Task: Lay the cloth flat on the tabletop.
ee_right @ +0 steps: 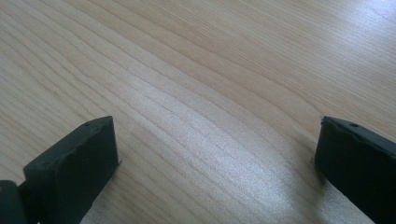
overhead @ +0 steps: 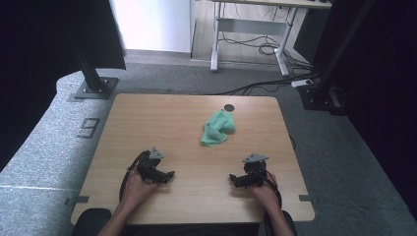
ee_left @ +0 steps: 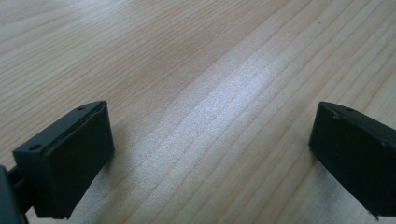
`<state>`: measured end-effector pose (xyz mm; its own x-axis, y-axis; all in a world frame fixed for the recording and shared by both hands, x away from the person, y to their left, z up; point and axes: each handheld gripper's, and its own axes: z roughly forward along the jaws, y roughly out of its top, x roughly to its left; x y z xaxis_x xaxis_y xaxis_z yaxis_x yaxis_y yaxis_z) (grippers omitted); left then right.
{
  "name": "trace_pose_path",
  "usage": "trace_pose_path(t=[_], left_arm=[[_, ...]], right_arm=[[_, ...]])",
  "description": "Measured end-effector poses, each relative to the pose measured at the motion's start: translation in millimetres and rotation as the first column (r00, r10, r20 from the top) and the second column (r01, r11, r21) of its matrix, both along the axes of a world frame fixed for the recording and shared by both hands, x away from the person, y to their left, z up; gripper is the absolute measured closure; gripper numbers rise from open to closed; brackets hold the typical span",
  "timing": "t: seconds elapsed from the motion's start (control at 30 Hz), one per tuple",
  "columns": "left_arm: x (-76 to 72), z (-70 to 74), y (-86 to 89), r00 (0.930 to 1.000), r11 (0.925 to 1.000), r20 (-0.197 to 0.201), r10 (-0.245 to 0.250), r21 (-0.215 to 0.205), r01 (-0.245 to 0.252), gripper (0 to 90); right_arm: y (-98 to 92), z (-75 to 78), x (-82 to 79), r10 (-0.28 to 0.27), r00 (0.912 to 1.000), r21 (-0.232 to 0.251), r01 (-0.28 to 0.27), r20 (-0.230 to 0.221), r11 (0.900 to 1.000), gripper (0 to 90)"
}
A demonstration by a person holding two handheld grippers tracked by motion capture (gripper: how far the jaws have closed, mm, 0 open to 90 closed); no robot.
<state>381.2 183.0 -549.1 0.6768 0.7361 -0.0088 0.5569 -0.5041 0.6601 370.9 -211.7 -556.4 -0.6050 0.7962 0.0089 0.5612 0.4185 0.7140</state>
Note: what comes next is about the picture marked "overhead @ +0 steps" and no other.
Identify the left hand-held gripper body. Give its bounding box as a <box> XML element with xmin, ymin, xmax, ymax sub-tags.
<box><xmin>136</xmin><ymin>147</ymin><xmax>165</xmax><ymax>183</ymax></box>

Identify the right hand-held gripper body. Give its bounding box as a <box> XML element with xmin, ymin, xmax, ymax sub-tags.
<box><xmin>242</xmin><ymin>152</ymin><xmax>269</xmax><ymax>188</ymax></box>

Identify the green cloth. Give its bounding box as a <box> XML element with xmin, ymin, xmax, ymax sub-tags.
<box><xmin>200</xmin><ymin>108</ymin><xmax>237</xmax><ymax>148</ymax></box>

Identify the person's left hand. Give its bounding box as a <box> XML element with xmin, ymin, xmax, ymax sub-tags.
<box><xmin>121</xmin><ymin>170</ymin><xmax>159</xmax><ymax>207</ymax></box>

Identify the person's right hand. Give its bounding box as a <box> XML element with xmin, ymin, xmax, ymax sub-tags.
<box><xmin>250</xmin><ymin>173</ymin><xmax>280</xmax><ymax>212</ymax></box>

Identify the grey tape strip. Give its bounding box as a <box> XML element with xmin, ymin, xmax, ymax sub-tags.
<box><xmin>298</xmin><ymin>194</ymin><xmax>319</xmax><ymax>205</ymax></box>

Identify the black metal stand, square base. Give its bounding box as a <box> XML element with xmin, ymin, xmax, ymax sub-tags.
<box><xmin>70</xmin><ymin>38</ymin><xmax>120</xmax><ymax>100</ymax></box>

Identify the black metal stand, dark base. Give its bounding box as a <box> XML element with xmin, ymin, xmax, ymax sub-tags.
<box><xmin>297</xmin><ymin>0</ymin><xmax>377</xmax><ymax>116</ymax></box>

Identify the white power strip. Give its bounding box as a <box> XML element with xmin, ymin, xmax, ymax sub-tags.
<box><xmin>290</xmin><ymin>79</ymin><xmax>314</xmax><ymax>89</ymax></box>

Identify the white cabinet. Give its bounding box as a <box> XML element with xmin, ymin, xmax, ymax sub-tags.
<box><xmin>109</xmin><ymin>0</ymin><xmax>198</xmax><ymax>54</ymax></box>

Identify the black box under desk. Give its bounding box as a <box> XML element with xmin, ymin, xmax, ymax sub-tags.
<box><xmin>293</xmin><ymin>8</ymin><xmax>328</xmax><ymax>63</ymax></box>

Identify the black curtain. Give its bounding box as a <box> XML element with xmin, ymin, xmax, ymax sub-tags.
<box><xmin>0</xmin><ymin>0</ymin><xmax>127</xmax><ymax>173</ymax></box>
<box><xmin>311</xmin><ymin>0</ymin><xmax>417</xmax><ymax>224</ymax></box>

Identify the right hand-held gripper cable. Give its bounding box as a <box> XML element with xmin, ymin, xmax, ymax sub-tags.
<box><xmin>256</xmin><ymin>168</ymin><xmax>283</xmax><ymax>210</ymax></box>

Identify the long black floor cable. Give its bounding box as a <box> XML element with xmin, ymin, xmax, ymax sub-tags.
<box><xmin>218</xmin><ymin>74</ymin><xmax>321</xmax><ymax>96</ymax></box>

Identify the black cable bundle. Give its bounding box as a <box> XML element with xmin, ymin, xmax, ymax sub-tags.
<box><xmin>218</xmin><ymin>30</ymin><xmax>313</xmax><ymax>72</ymax></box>

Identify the white desk frame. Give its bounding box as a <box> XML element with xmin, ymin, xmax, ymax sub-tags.
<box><xmin>209</xmin><ymin>0</ymin><xmax>332</xmax><ymax>78</ymax></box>

